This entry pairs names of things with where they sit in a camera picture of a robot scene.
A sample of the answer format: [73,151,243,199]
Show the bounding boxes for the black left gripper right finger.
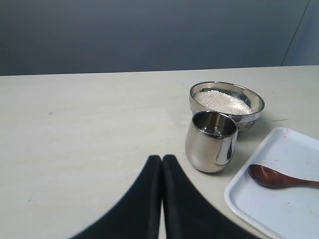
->
[162,154,252,239]

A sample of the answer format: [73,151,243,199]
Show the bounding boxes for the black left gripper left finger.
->
[73,155,161,239]

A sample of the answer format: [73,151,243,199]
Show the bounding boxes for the brown wooden spoon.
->
[248,164,319,188]

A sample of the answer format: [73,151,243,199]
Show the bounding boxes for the small steel cup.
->
[185,111,238,173]

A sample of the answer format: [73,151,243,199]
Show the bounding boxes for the white granular powder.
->
[193,90,252,115]

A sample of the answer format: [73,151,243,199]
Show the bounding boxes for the steel rice bowl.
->
[189,81,265,132]

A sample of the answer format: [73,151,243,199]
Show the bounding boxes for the white rectangular tray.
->
[224,127,319,239]

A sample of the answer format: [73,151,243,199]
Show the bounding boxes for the thin hanging cord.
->
[282,0,310,66]

